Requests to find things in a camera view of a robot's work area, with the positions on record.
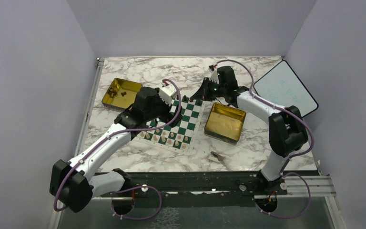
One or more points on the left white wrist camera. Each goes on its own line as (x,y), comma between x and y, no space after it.
(168,94)

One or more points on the light wooden chess pieces row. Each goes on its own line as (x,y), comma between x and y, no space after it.
(178,138)

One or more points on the aluminium frame rail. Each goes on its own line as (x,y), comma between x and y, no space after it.
(55,216)

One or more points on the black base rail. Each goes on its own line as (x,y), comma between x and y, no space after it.
(195,189)

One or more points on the gold tin with dark pieces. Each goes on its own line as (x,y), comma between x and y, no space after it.
(120,102)

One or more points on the small wooden piece on table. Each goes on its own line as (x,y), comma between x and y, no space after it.
(216,157)

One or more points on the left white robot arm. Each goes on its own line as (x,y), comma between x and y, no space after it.
(73,183)

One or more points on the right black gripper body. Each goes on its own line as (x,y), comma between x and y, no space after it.
(211,90)

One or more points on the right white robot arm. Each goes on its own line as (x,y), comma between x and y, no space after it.
(287,132)

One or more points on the dark brown rook piece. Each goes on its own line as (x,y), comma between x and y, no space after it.
(198,102)

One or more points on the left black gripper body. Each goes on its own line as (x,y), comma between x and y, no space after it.
(162,110)

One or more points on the empty gold tin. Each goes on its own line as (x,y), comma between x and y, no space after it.
(225,123)

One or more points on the green and white chessboard mat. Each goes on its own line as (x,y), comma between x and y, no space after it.
(192,115)

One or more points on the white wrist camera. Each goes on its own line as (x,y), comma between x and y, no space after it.
(214,73)
(168,94)

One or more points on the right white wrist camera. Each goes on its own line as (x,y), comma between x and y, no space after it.
(214,73)

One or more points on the white tablet whiteboard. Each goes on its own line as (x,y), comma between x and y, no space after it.
(282,86)

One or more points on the dark pawn cluster in tin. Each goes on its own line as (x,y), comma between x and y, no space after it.
(112,93)

